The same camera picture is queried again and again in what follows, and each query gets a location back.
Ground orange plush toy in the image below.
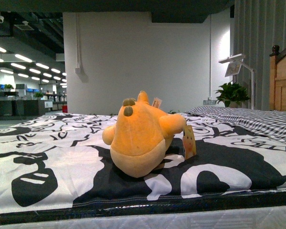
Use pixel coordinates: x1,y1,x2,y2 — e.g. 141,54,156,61
102,91,186,178

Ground yellow paper hang tag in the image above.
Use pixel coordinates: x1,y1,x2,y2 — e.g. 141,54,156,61
183,125,196,160

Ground green potted plant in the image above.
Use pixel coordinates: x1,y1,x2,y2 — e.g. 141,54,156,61
215,82,250,107

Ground black white patterned bedsheet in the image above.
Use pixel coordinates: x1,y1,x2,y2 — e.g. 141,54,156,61
0,114,286,217

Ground white desk lamp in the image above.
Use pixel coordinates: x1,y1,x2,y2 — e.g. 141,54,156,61
218,53,256,110

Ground black white checkered blanket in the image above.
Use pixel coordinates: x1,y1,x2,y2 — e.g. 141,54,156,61
186,106,286,144

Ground wooden bed headboard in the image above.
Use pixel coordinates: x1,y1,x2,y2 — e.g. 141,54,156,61
269,45,286,111

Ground white wall cable conduit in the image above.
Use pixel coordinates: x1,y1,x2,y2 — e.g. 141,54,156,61
74,13,82,75

